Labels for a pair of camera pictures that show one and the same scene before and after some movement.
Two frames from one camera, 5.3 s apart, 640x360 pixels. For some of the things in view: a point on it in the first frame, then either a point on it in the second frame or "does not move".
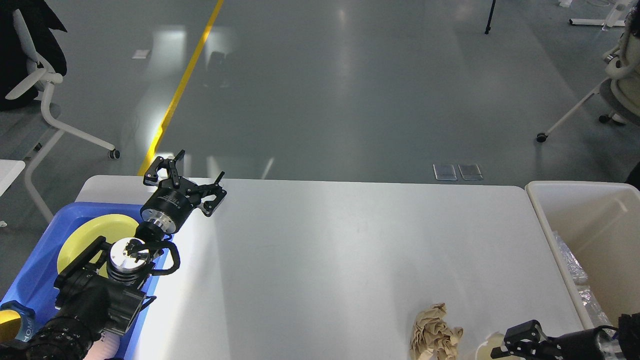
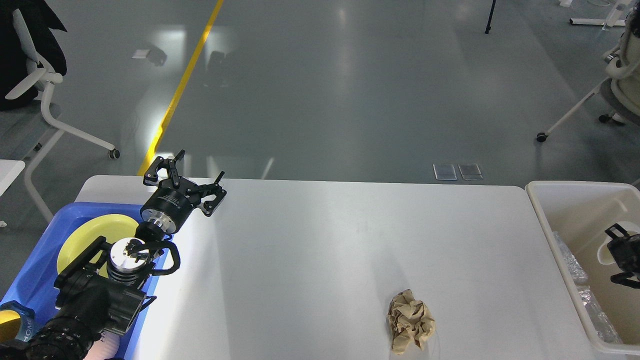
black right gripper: (529, 340) → (626, 252)
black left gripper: (165, 207) does not move
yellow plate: (111, 227) does not move
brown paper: (432, 338) → (410, 321)
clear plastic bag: (596, 314) does not move
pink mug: (106, 347) does not move
